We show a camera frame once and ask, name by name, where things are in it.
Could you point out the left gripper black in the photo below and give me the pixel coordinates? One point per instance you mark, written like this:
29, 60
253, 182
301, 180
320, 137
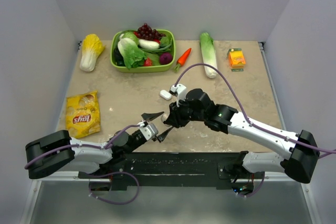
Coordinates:
149, 117

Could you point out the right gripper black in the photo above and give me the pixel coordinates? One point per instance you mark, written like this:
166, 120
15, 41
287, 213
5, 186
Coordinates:
175, 118

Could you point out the white earbud charging case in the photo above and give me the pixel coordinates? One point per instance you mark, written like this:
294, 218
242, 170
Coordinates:
165, 95

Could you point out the pink earbud charging case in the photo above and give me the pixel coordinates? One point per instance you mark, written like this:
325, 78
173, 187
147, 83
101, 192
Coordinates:
165, 116

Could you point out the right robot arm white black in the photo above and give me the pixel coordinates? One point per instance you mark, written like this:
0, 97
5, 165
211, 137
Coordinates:
293, 154

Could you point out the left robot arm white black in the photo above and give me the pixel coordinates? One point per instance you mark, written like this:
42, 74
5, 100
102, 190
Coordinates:
59, 151

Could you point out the orange toy carrot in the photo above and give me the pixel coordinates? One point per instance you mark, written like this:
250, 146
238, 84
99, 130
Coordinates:
181, 60

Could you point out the green plastic basket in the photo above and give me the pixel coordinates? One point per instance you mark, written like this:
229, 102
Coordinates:
146, 69

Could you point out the purple onion in basket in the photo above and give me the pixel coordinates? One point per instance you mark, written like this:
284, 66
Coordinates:
165, 58

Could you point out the red strawberry in basket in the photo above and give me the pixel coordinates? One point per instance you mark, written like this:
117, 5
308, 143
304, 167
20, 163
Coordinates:
148, 62

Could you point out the green white napa cabbage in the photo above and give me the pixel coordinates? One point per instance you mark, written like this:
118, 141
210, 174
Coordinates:
208, 54

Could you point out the orange juice carton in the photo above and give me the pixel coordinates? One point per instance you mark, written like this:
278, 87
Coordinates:
236, 59

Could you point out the yellow lays chips bag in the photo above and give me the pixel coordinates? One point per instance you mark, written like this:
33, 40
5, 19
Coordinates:
83, 114

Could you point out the green lettuce in basket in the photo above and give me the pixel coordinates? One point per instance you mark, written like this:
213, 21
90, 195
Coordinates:
133, 56

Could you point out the white radish in basket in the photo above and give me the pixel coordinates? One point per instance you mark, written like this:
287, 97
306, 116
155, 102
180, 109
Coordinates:
148, 44

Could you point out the red grape bunch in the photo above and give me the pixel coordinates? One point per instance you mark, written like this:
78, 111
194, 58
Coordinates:
147, 33

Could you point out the yellow napa cabbage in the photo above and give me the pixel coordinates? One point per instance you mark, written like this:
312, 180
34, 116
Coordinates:
92, 48

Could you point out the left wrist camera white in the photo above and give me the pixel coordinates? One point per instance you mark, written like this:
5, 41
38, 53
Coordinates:
148, 130

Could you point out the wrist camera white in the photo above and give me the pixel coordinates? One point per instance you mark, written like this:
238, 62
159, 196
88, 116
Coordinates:
179, 91
148, 130

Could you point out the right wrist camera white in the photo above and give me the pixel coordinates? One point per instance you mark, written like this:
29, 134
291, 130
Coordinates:
179, 91

